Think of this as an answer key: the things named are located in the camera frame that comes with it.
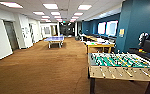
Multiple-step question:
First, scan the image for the blue ping pong table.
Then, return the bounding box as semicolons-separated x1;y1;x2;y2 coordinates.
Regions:
43;35;66;50

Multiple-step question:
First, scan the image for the white ceiling light panel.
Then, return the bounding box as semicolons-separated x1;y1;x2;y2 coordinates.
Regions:
77;4;93;11
42;3;59;10
33;11;46;16
0;1;24;10
50;11;62;17
73;12;84;17

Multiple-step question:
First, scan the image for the bright window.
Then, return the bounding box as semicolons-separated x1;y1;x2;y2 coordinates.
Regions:
97;21;107;36
106;20;119;37

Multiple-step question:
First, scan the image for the green foosball table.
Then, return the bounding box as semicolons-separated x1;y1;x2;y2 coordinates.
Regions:
87;51;150;94

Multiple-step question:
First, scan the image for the yellow wall notice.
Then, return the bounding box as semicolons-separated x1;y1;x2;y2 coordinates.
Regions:
119;28;126;38

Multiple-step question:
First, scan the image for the white double door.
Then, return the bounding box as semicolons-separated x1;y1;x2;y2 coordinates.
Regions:
0;18;14;63

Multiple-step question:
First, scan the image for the yellow wooden game table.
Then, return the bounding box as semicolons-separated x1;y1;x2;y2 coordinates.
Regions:
84;40;116;55

